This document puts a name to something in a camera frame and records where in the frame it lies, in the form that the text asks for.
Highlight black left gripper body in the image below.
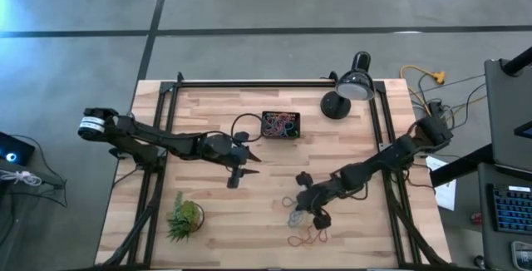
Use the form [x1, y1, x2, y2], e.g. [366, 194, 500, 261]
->
[224, 131, 250, 189]

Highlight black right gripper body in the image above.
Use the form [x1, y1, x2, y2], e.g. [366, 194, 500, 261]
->
[295, 171, 344, 230]

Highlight rubber bands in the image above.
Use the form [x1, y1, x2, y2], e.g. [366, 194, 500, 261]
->
[268, 115, 297, 136]
[264, 121, 288, 138]

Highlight red rubber band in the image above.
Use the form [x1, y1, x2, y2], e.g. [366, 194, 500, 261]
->
[287, 234, 308, 248]
[305, 225, 329, 245]

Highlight black slotted plastic bin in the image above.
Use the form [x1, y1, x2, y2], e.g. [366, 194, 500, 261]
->
[260, 111, 301, 140]

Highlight potted green succulent plant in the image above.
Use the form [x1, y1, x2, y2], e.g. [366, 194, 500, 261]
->
[166, 190, 205, 244]

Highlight black desk lamp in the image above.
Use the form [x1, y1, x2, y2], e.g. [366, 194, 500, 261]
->
[319, 51, 376, 121]

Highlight white paper sheet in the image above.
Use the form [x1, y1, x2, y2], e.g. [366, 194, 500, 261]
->
[426, 155, 457, 212]

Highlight black beam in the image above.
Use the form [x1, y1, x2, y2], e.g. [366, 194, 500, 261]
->
[430, 143, 495, 188]

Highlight black power adapter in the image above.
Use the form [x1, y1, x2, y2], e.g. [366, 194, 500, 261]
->
[427, 100, 445, 117]

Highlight grey desk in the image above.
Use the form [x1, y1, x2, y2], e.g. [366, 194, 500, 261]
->
[477, 162, 532, 271]

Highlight backlit black keyboard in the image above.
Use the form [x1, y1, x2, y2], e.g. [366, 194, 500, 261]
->
[492, 185, 532, 234]

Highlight grey side table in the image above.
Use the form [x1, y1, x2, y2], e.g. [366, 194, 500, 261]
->
[484, 58, 532, 172]

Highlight white device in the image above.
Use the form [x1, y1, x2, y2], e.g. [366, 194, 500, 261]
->
[510, 240, 532, 262]

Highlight dark tablet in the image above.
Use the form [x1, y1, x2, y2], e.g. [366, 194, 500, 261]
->
[514, 120, 532, 140]

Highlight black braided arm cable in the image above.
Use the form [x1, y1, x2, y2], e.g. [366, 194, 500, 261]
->
[230, 112, 264, 143]

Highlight black aluminium table frame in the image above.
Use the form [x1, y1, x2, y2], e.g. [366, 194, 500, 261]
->
[95, 71, 450, 270]

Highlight yellow extension cord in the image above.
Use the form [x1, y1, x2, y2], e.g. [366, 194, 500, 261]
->
[399, 65, 446, 108]

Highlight white cable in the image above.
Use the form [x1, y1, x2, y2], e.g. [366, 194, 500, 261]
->
[0, 170, 42, 187]

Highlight black post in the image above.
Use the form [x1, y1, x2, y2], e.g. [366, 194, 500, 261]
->
[500, 46, 532, 76]

